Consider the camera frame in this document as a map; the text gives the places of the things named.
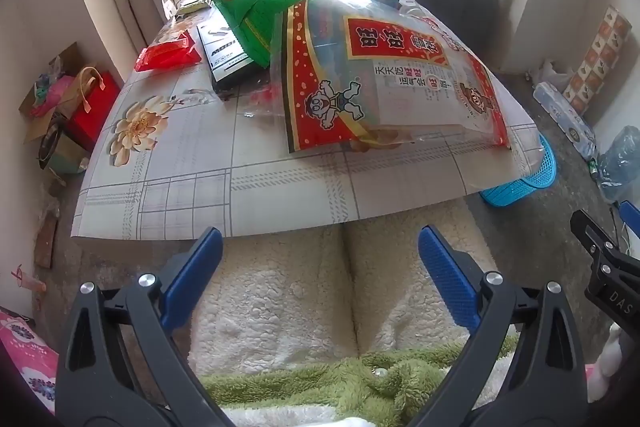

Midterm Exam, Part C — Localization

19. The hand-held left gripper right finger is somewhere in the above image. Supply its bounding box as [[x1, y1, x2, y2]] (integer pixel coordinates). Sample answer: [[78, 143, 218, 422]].
[[417, 224, 588, 427]]

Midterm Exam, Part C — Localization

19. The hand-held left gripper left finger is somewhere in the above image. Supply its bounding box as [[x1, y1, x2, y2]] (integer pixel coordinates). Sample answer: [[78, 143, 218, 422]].
[[56, 227, 236, 427]]

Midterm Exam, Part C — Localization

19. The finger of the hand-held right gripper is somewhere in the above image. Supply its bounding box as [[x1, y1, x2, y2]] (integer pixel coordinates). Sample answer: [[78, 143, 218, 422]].
[[617, 201, 640, 228], [570, 209, 623, 268]]

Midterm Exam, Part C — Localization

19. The blue plastic basket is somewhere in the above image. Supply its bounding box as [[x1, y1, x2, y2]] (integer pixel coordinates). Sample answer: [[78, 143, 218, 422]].
[[479, 134, 558, 210]]

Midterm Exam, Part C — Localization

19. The large red clear snack bag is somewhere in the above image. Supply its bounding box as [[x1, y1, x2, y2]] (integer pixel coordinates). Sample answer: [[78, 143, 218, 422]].
[[240, 0, 511, 155]]

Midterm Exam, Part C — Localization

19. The long black box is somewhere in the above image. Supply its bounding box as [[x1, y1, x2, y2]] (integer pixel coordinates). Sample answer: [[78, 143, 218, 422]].
[[195, 19, 271, 95]]

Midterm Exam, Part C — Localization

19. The red plastic packet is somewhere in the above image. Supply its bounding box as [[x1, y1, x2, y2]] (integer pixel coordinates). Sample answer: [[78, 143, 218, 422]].
[[135, 31, 202, 72]]

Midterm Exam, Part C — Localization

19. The large green snack bag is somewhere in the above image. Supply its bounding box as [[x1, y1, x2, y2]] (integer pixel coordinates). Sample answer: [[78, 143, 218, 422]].
[[207, 0, 346, 68]]

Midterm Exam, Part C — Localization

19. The person's right hand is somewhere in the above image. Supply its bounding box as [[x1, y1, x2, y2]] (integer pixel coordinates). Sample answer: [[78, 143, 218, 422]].
[[585, 324, 632, 403]]

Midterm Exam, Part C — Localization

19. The wrapped tissue roll pack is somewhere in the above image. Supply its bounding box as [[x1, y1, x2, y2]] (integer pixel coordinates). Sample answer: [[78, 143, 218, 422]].
[[532, 82, 598, 158]]

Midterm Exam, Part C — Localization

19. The person's green fleece top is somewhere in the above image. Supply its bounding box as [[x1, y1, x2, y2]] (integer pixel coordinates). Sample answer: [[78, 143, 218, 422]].
[[202, 337, 518, 427]]

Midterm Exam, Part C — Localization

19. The brown board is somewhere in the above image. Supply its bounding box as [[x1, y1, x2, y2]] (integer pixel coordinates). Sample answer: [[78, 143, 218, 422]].
[[34, 212, 58, 270]]

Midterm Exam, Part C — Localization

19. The crumpled white plastic bag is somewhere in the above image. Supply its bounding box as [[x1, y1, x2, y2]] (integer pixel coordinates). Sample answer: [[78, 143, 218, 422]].
[[532, 59, 576, 92]]

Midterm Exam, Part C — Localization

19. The tile patterned box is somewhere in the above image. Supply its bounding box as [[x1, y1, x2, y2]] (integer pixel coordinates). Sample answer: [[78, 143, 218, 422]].
[[562, 6, 632, 115]]

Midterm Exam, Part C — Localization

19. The teal paper bag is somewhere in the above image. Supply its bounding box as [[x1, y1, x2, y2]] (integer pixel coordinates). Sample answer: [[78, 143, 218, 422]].
[[39, 112, 91, 175]]

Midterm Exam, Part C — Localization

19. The red gift bag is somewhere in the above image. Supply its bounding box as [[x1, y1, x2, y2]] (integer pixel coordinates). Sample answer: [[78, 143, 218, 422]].
[[67, 67, 122, 152]]

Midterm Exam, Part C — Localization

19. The pink printed bag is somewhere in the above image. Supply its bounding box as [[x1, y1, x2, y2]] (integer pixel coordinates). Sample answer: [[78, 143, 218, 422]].
[[0, 307, 61, 418]]

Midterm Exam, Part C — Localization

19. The pink plastic bag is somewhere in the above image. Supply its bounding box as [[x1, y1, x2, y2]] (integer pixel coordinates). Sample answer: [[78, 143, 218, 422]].
[[31, 74, 76, 118]]

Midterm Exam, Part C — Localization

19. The cardboard box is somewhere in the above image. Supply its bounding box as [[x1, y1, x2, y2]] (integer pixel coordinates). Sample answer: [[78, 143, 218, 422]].
[[19, 42, 93, 142]]

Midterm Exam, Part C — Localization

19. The grey cabinet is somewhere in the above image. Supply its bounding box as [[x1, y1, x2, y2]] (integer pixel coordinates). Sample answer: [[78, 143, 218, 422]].
[[398, 0, 501, 75]]

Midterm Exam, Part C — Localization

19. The olive green packet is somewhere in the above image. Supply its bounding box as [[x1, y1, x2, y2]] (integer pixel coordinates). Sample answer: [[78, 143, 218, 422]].
[[176, 0, 213, 15]]

